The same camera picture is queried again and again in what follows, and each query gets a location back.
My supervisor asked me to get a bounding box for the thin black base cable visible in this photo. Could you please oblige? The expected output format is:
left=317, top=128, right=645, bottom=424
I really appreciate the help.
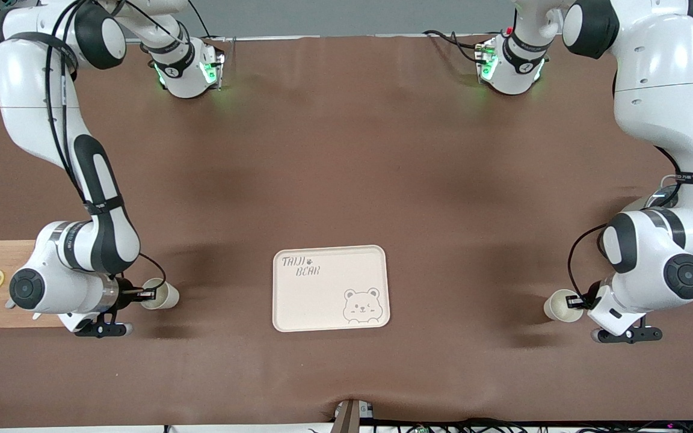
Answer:
left=187, top=0, right=214, bottom=41

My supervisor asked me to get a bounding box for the black base power cable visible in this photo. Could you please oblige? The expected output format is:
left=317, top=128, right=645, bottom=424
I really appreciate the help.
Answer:
left=422, top=29, right=487, bottom=62

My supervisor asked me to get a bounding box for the cream bear print tray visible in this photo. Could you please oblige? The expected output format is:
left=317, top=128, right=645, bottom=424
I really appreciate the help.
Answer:
left=272, top=245, right=391, bottom=333

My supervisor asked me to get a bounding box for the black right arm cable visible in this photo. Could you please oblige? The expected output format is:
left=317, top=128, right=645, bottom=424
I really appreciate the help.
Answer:
left=45, top=0, right=168, bottom=289

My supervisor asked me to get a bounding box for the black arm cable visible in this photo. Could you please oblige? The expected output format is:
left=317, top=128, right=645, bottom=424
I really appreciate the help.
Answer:
left=567, top=224, right=609, bottom=301
left=45, top=0, right=168, bottom=289

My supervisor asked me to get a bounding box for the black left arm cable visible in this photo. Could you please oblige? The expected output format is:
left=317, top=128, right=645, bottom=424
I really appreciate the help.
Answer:
left=567, top=224, right=609, bottom=301

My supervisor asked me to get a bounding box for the white plastic cup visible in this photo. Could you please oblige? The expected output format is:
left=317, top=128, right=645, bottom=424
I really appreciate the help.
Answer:
left=141, top=278, right=179, bottom=310
left=543, top=289, right=585, bottom=323

